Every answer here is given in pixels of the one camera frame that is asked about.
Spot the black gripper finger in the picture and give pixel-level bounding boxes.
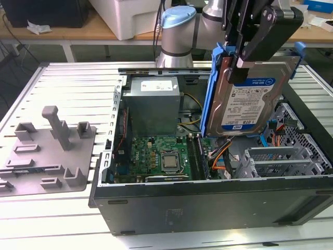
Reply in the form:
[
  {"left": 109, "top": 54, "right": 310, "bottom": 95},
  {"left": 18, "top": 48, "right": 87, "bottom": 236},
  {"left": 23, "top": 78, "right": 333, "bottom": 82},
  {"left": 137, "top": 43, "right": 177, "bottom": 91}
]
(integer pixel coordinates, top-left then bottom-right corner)
[
  {"left": 228, "top": 6, "right": 304, "bottom": 84},
  {"left": 222, "top": 0, "right": 258, "bottom": 57}
]

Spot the hard disk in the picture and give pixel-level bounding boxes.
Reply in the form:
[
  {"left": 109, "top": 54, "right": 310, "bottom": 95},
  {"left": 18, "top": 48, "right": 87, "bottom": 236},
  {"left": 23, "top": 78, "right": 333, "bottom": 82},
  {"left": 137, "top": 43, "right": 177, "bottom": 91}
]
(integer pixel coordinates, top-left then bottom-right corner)
[{"left": 200, "top": 41, "right": 306, "bottom": 139}]

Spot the red orange disk power wire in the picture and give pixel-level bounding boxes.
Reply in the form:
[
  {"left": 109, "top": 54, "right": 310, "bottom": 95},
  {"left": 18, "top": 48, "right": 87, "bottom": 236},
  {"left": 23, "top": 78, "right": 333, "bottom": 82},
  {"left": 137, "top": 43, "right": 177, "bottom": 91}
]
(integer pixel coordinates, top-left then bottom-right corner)
[{"left": 272, "top": 118, "right": 298, "bottom": 146}]

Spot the blue SATA wire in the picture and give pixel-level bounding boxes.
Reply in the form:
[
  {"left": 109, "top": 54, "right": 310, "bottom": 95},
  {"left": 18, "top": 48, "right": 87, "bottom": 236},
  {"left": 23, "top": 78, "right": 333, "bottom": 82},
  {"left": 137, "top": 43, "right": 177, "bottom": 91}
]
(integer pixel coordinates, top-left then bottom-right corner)
[{"left": 260, "top": 118, "right": 278, "bottom": 148}]

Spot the silver disk bay cage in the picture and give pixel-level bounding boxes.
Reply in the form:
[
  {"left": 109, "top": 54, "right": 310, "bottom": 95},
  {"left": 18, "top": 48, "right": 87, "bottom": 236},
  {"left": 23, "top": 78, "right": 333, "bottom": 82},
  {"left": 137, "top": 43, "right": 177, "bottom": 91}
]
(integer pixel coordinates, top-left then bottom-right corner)
[{"left": 238, "top": 145, "right": 326, "bottom": 180}]

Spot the crumpled clear plastic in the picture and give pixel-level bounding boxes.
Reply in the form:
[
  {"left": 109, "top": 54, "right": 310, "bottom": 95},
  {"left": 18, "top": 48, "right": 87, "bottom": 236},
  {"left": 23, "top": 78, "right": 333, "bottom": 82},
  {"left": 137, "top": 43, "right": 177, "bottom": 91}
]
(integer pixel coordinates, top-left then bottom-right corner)
[{"left": 301, "top": 12, "right": 317, "bottom": 29}]

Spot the white card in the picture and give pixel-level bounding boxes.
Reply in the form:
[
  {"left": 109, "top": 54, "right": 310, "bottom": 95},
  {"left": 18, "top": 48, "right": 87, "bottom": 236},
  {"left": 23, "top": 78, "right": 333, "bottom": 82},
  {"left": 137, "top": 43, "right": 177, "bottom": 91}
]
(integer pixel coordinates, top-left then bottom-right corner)
[{"left": 308, "top": 17, "right": 327, "bottom": 27}]

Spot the blue cardboard box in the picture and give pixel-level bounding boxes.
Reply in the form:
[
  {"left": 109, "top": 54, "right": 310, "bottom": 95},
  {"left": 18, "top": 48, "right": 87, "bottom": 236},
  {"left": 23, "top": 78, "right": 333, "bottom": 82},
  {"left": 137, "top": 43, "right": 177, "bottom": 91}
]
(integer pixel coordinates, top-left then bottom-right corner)
[{"left": 303, "top": 0, "right": 333, "bottom": 14}]

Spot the white printer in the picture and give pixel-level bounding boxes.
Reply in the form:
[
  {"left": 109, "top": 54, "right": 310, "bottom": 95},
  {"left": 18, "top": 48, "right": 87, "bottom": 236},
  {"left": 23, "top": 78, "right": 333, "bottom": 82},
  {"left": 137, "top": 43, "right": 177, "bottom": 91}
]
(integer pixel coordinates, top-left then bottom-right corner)
[{"left": 88, "top": 0, "right": 167, "bottom": 41}]

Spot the grey power supply unit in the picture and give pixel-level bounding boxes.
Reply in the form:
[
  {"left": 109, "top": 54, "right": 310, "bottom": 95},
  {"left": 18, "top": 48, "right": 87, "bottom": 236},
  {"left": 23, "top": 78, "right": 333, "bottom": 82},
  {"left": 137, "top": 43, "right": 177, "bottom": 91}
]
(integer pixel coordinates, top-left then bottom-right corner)
[{"left": 122, "top": 77, "right": 182, "bottom": 136}]

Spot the black RAM slot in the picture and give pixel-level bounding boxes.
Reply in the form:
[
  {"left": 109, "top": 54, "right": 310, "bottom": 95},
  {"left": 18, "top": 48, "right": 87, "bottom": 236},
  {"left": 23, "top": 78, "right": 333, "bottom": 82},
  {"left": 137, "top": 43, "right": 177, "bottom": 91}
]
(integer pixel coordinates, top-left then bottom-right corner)
[
  {"left": 186, "top": 134, "right": 196, "bottom": 181},
  {"left": 191, "top": 134, "right": 201, "bottom": 181}
]

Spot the installed RAM stick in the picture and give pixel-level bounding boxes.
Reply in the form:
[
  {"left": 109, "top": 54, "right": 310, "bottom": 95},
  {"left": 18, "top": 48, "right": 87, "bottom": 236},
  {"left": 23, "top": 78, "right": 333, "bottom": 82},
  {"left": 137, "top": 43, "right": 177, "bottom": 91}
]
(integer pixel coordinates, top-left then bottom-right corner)
[{"left": 196, "top": 135, "right": 210, "bottom": 180}]

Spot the silver CPU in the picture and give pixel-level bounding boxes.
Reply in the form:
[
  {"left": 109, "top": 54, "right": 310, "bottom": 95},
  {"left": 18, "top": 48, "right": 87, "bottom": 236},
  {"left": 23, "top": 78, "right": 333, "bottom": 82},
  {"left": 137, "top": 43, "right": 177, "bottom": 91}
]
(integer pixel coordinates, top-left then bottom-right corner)
[{"left": 162, "top": 155, "right": 179, "bottom": 169}]

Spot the green motherboard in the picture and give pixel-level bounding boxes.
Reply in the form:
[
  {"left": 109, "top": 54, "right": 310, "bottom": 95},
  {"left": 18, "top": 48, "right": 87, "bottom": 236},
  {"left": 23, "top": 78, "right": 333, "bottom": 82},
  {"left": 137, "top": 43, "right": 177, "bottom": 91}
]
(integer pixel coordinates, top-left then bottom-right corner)
[{"left": 111, "top": 134, "right": 216, "bottom": 183}]

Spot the black expansion card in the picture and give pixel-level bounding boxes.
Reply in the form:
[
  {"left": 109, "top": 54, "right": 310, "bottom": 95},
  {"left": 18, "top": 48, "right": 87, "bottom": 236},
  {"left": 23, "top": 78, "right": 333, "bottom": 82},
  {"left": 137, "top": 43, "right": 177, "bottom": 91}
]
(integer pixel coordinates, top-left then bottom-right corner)
[{"left": 144, "top": 174, "right": 192, "bottom": 183}]

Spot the black PC case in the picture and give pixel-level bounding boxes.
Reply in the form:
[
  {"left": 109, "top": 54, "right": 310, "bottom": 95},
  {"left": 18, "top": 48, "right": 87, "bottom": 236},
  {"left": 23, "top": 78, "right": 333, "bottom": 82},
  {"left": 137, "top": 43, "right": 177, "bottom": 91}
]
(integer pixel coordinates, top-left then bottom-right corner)
[{"left": 88, "top": 67, "right": 333, "bottom": 236}]

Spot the large black box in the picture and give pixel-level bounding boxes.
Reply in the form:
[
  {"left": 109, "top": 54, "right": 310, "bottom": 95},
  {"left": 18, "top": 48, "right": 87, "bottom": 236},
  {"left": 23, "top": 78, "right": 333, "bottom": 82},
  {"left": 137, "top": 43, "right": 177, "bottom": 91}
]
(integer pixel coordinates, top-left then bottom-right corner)
[{"left": 2, "top": 0, "right": 89, "bottom": 29}]

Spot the crumpled white paper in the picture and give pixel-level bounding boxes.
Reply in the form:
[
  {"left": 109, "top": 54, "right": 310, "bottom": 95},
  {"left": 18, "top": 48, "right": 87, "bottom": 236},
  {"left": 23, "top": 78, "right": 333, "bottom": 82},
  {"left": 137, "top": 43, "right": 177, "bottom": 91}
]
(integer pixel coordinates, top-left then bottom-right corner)
[{"left": 27, "top": 20, "right": 53, "bottom": 35}]

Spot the grey parts rack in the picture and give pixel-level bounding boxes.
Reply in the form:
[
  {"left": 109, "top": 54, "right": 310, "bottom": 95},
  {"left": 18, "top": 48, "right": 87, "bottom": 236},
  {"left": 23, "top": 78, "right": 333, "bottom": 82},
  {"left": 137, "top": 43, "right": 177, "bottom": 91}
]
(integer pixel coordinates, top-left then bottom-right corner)
[{"left": 0, "top": 105, "right": 98, "bottom": 197}]

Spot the spare RAM stick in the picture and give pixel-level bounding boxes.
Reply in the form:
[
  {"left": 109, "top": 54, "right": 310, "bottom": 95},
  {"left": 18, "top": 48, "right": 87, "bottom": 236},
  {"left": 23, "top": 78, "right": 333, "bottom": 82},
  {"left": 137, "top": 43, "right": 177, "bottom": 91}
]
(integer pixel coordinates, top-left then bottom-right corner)
[{"left": 11, "top": 169, "right": 44, "bottom": 176}]

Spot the black arm base cable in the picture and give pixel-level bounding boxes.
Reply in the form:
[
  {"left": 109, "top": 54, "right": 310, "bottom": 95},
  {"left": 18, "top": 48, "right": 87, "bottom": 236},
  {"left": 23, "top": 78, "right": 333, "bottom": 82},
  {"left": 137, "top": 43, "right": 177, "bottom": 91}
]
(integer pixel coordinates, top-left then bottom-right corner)
[{"left": 152, "top": 0, "right": 167, "bottom": 62}]

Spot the yellow black power wire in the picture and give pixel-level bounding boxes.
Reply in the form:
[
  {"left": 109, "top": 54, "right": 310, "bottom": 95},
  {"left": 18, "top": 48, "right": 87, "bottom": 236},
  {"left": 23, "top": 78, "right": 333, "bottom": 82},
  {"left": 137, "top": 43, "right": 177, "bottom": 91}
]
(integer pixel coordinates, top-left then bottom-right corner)
[{"left": 178, "top": 92, "right": 203, "bottom": 130}]

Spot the orange yellow black wire bundle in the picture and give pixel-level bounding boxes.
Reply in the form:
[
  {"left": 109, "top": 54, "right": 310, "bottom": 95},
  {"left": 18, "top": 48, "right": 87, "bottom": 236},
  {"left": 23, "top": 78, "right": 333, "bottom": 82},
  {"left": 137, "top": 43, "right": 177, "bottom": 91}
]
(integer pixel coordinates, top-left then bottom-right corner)
[{"left": 209, "top": 137, "right": 234, "bottom": 171}]

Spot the CPU socket with metal frame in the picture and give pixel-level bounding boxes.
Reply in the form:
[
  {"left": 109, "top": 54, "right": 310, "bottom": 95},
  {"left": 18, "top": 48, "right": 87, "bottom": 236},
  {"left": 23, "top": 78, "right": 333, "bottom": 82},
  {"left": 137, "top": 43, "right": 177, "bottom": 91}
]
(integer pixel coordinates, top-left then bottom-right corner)
[{"left": 158, "top": 149, "right": 184, "bottom": 174}]

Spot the wooden desk white frame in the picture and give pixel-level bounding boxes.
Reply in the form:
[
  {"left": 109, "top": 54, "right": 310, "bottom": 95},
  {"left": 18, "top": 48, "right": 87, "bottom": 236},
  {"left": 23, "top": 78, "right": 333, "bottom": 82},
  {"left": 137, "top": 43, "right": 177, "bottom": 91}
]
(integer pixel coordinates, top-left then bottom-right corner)
[{"left": 0, "top": 0, "right": 333, "bottom": 63}]

